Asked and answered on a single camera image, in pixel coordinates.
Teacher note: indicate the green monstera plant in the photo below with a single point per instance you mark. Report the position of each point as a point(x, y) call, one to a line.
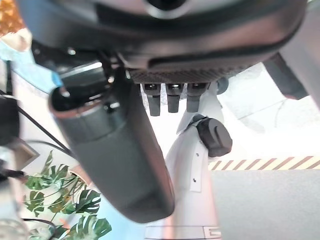
point(82, 202)

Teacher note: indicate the silver robot leg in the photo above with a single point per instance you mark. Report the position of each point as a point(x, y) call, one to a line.
point(190, 160)

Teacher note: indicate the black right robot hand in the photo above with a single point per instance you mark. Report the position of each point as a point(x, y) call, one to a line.
point(107, 140)

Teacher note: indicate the light blue cloth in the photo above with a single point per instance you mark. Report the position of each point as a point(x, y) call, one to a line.
point(27, 67)

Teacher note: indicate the orange textured object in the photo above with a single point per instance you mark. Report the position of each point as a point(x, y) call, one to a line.
point(8, 15)

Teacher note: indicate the grey metal post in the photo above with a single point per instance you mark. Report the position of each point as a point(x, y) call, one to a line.
point(300, 55)

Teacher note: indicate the black box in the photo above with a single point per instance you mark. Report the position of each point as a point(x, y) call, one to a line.
point(8, 122)

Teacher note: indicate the yellow red striped tape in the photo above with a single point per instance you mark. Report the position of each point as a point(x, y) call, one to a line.
point(262, 163)

